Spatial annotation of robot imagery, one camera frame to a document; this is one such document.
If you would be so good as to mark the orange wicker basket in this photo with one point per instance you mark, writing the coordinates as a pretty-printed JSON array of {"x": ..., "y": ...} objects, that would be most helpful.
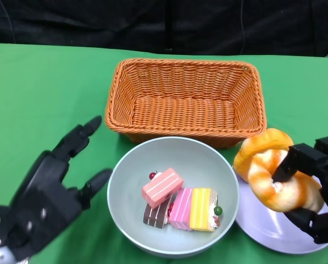
[{"x": 185, "y": 115}]

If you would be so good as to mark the pale green bowl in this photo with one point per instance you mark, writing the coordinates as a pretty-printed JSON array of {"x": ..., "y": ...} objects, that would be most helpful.
[{"x": 180, "y": 154}]

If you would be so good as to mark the lavender round plate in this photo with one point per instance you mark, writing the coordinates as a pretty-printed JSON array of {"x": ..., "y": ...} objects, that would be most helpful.
[{"x": 262, "y": 228}]

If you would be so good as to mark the yellow cake slice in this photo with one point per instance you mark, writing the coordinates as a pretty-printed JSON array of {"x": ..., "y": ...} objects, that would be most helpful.
[{"x": 199, "y": 209}]

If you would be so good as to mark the green tablecloth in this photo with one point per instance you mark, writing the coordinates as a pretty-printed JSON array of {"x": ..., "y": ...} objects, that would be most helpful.
[{"x": 43, "y": 90}]

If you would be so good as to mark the orange pumpkin-shaped bread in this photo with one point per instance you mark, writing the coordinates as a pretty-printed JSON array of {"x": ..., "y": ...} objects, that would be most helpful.
[
  {"x": 265, "y": 189},
  {"x": 262, "y": 140}
]

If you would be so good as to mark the chocolate brown cake slice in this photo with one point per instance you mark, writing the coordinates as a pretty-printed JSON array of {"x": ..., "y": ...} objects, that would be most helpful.
[{"x": 154, "y": 217}]

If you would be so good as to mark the black backdrop curtain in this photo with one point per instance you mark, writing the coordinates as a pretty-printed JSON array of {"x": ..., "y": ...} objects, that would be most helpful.
[{"x": 97, "y": 22}]

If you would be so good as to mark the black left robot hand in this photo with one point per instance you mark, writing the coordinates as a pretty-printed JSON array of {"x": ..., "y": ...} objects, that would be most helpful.
[{"x": 45, "y": 198}]

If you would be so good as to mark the salmon pink cake slice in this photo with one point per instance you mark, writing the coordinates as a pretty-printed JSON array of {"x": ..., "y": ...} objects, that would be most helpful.
[{"x": 161, "y": 187}]

